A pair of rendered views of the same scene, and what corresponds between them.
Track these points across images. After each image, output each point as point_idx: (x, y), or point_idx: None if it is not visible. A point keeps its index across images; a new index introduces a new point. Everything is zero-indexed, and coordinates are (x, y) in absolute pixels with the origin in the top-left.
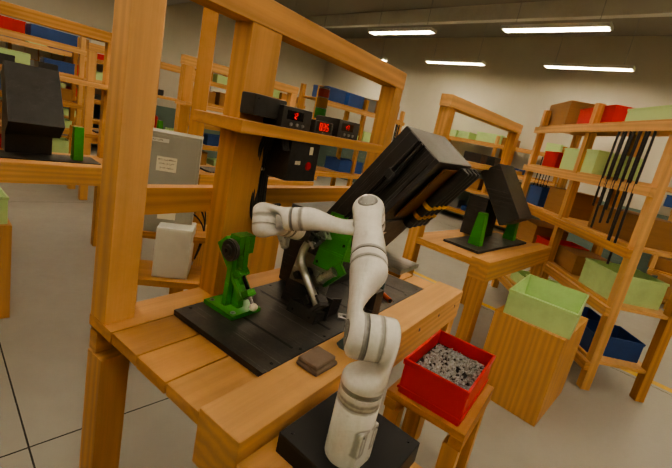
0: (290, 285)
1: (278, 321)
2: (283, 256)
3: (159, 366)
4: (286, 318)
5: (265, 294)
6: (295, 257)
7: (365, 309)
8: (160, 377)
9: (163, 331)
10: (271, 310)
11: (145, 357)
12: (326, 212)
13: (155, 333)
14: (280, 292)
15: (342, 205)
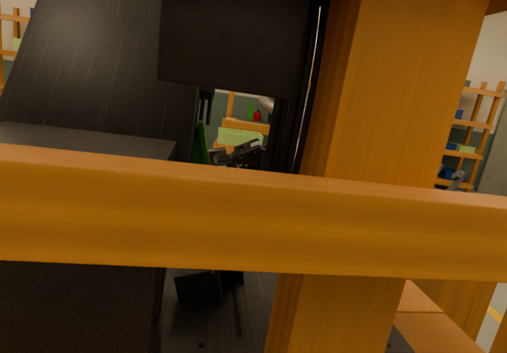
0: (218, 275)
1: (274, 273)
2: (153, 307)
3: (418, 293)
4: (259, 272)
5: (241, 323)
6: (162, 270)
7: None
8: (415, 284)
9: (422, 333)
10: (266, 290)
11: (434, 307)
12: (153, 140)
13: (432, 334)
14: (207, 316)
15: (198, 106)
